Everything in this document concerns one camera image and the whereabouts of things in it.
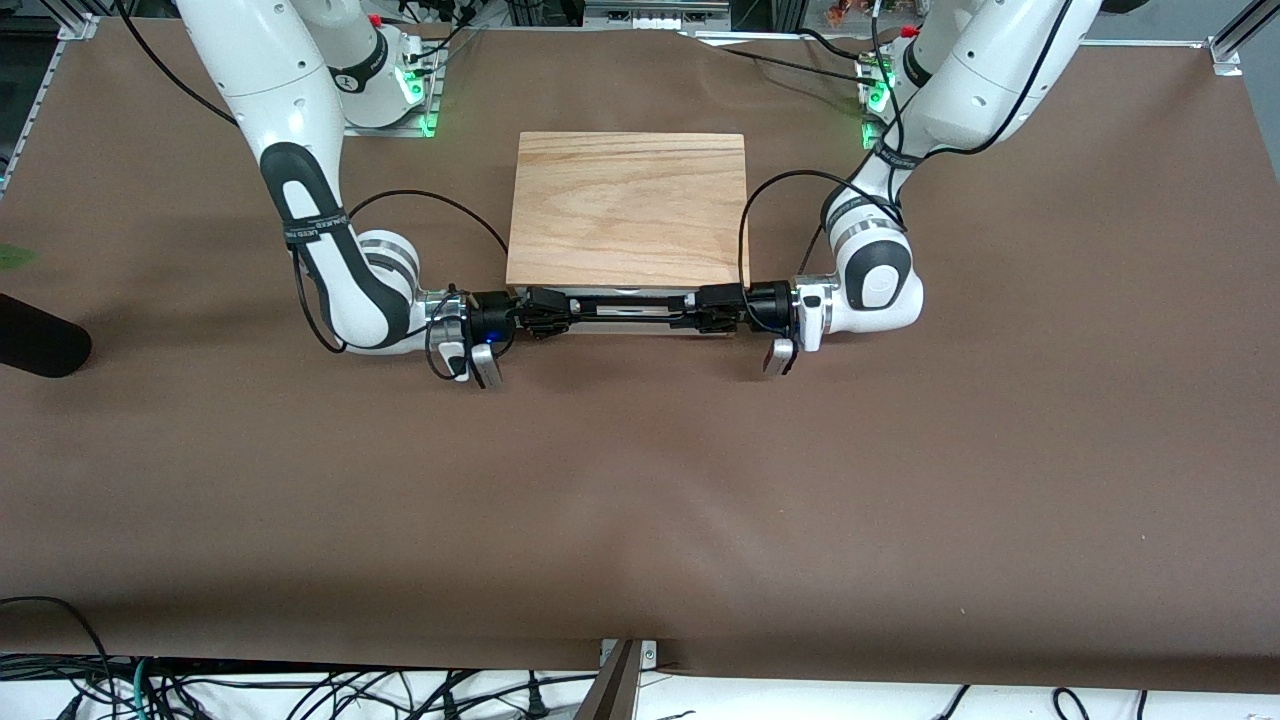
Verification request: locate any black drawer handle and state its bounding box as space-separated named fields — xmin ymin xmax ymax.
xmin=565 ymin=294 xmax=701 ymax=325

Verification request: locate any wooden drawer cabinet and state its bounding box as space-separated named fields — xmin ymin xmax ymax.
xmin=505 ymin=131 xmax=752 ymax=337

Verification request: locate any brown paper table cover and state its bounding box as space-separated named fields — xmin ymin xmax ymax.
xmin=0 ymin=15 xmax=1280 ymax=696

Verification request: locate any grey metal rack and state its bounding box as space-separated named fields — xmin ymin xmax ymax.
xmin=583 ymin=0 xmax=732 ymax=30

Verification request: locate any black cylinder object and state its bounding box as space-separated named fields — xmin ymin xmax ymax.
xmin=0 ymin=293 xmax=93 ymax=380

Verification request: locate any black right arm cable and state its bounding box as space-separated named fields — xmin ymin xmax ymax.
xmin=112 ymin=0 xmax=513 ymax=383

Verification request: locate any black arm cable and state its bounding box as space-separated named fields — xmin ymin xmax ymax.
xmin=112 ymin=0 xmax=513 ymax=383
xmin=738 ymin=0 xmax=1076 ymax=301

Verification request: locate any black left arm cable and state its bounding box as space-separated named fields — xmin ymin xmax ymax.
xmin=738 ymin=0 xmax=1076 ymax=301

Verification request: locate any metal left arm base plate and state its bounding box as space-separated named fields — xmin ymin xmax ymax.
xmin=861 ymin=108 xmax=906 ymax=151

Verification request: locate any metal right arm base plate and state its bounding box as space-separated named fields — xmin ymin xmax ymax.
xmin=340 ymin=45 xmax=443 ymax=139

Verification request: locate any black left base cable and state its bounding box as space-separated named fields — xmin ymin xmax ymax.
xmin=700 ymin=28 xmax=883 ymax=89

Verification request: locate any black base cable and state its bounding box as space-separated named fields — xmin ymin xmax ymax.
xmin=398 ymin=0 xmax=483 ymax=73
xmin=700 ymin=28 xmax=883 ymax=89

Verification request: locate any black right base cable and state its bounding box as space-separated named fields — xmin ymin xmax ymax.
xmin=398 ymin=0 xmax=483 ymax=73

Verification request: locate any silver metal bracket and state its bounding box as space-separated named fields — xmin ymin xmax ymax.
xmin=599 ymin=639 xmax=659 ymax=670

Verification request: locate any dark grey camera stand pole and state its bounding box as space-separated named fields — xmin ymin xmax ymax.
xmin=574 ymin=640 xmax=643 ymax=720

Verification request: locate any aluminium corner bracket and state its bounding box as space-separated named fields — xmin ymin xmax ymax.
xmin=40 ymin=0 xmax=103 ymax=43
xmin=1208 ymin=0 xmax=1280 ymax=78

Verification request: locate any black looped floor cable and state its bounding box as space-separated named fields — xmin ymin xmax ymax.
xmin=0 ymin=596 xmax=113 ymax=720

